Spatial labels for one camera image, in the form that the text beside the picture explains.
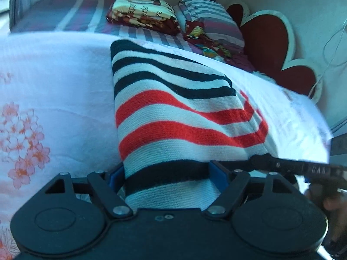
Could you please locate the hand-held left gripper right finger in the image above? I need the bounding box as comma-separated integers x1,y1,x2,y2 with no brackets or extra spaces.
205,160,294,219

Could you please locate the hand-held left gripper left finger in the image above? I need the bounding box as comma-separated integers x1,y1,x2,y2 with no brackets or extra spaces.
44,164,134,219

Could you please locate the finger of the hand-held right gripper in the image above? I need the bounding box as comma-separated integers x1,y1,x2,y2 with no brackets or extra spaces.
249,153,345,179

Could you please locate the black white red striped sweater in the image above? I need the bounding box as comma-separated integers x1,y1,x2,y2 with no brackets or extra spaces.
110,39,278,211

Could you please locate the person's right hand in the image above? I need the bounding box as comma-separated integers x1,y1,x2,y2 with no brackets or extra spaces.
322,191,347,213

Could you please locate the white floral bed sheet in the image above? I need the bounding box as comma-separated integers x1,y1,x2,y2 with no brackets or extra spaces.
0,31,334,260

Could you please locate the red heart-shaped headboard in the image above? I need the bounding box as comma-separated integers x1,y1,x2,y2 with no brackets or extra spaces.
226,2,324,104

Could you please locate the red patterned cloth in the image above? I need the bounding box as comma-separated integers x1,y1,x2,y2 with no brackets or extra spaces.
183,21,233,62

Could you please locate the striped pillow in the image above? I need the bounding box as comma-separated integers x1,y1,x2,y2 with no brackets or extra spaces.
174,0,246,50

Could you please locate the purple striped bed sheet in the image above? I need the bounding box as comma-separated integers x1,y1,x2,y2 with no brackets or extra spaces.
10,0,257,73

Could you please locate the folded printed blanket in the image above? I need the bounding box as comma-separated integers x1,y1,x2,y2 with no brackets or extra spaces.
106,0,182,36

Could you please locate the thin wall cable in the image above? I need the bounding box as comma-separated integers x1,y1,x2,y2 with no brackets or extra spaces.
308,16,347,99

